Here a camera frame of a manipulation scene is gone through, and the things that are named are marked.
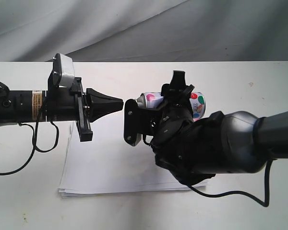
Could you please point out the silver spray can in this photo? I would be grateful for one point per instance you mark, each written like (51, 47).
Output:
(154, 99)

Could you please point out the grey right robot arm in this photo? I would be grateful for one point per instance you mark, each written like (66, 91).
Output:
(197, 150)

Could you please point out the white paper stack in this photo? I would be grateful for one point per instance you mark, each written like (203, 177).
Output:
(107, 165)

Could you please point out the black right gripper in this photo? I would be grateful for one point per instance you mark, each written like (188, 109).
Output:
(176, 112)

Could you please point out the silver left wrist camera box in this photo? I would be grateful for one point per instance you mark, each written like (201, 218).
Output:
(63, 73)

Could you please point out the grey fabric backdrop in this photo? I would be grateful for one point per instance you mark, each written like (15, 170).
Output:
(144, 30)

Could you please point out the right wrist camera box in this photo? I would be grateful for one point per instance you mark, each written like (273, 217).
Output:
(139, 120)

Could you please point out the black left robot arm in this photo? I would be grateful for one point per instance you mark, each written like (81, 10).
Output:
(23, 106)

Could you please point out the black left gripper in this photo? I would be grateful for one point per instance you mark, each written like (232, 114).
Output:
(73, 104)

